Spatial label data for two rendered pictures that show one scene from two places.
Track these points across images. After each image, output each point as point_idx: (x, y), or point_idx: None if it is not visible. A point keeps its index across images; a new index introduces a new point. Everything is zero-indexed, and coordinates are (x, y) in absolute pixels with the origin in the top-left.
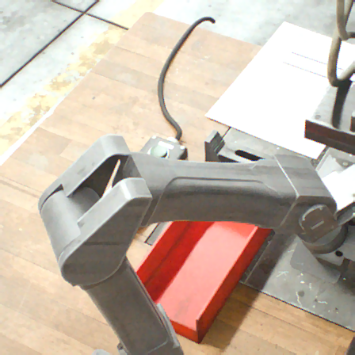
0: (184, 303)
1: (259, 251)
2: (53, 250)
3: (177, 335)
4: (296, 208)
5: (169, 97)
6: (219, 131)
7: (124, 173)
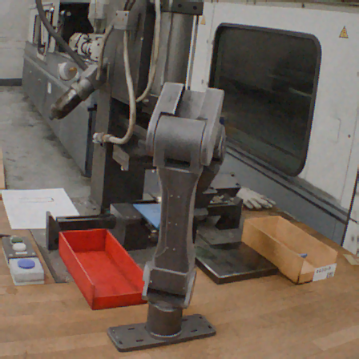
0: (115, 292)
1: None
2: (11, 306)
3: (132, 306)
4: (222, 135)
5: None
6: (27, 232)
7: (183, 102)
